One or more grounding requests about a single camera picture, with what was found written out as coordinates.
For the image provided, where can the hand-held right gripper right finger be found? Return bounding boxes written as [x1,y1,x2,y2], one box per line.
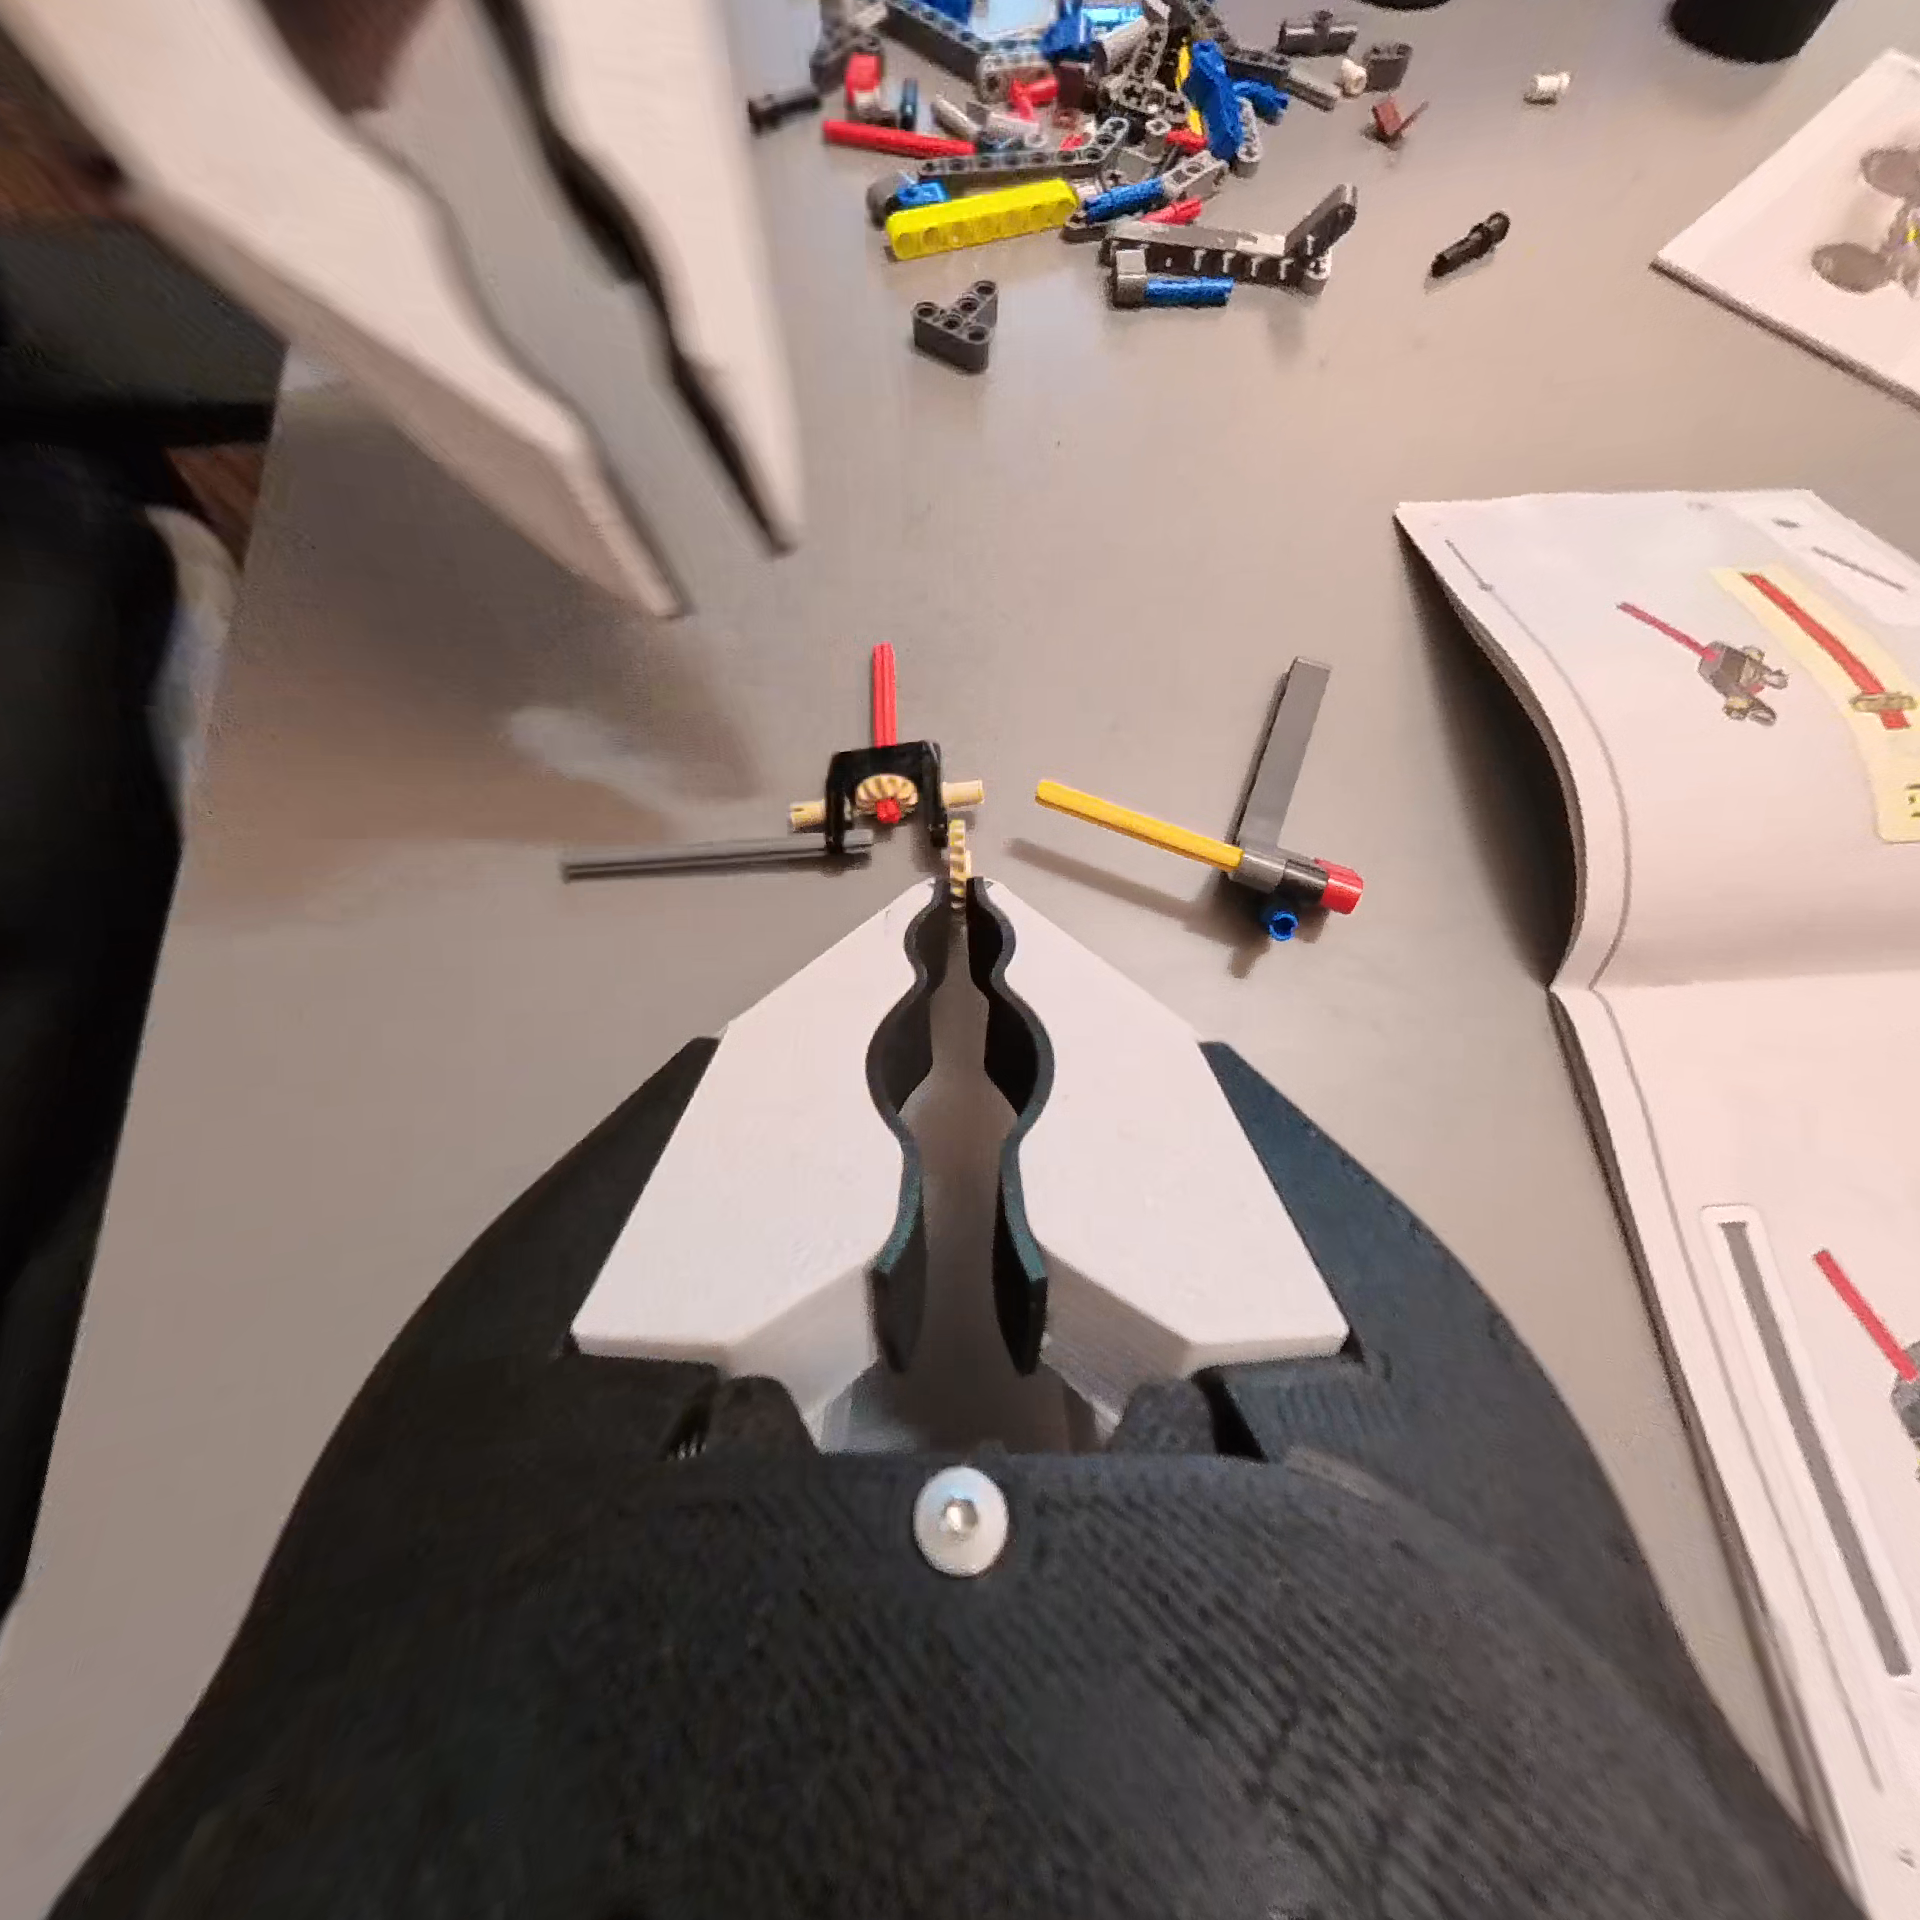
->
[968,875,1353,1444]

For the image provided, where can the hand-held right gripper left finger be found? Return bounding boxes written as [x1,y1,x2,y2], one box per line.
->
[568,878,961,1452]

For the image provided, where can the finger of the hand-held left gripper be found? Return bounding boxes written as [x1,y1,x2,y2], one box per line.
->
[490,0,807,556]
[0,0,694,622]

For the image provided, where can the long dark grey lego axle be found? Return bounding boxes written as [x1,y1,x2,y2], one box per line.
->
[559,833,875,884]

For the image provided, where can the black lego frame with gears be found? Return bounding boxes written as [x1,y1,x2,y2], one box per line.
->
[785,642,987,874]

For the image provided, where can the pile of lego pieces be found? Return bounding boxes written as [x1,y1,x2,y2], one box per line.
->
[744,0,1430,378]

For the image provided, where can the black furniture piece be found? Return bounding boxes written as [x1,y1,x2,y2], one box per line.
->
[0,222,290,447]

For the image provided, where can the yellow axle with grey connector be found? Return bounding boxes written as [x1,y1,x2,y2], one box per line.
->
[1032,777,1366,917]

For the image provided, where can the open instruction booklet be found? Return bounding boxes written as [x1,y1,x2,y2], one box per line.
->
[1391,487,1920,1920]

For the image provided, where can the dark cylindrical cup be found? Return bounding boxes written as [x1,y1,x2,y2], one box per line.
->
[1667,0,1843,66]

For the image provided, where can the closed instruction booklet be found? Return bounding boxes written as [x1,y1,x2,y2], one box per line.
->
[1649,51,1920,409]

